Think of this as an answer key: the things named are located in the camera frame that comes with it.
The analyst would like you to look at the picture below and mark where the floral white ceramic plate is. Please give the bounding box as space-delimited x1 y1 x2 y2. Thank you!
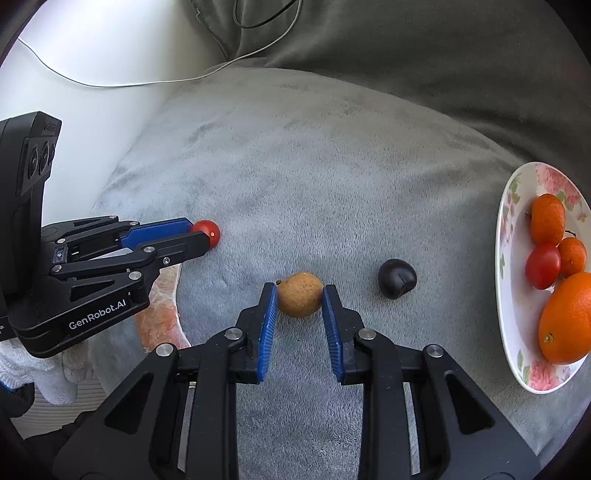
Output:
495 162 590 395

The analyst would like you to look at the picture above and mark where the small mandarin with stem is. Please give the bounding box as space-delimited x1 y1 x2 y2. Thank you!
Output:
557 230 587 278

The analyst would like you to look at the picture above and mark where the small mandarin back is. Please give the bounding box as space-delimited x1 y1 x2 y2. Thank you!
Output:
530 193 566 246

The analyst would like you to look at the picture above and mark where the grey sofa back cushion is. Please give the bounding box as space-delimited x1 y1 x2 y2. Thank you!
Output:
192 1 590 181

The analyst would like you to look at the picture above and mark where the white gloved left hand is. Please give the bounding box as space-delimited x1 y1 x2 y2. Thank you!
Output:
0 338 93 406

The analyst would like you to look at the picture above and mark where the red cherry tomato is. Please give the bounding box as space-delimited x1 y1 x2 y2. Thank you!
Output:
189 220 221 249
525 243 561 290

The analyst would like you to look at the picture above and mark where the white cable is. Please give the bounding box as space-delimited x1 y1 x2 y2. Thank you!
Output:
17 0 304 89

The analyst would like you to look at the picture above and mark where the peeled pomelo segment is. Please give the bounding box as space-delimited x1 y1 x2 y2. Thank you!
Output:
134 265 190 352

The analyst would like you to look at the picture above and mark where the large orange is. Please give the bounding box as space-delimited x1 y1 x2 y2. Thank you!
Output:
538 272 591 365

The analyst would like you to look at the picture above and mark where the dark purple plum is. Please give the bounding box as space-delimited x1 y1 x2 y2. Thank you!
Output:
378 259 418 300

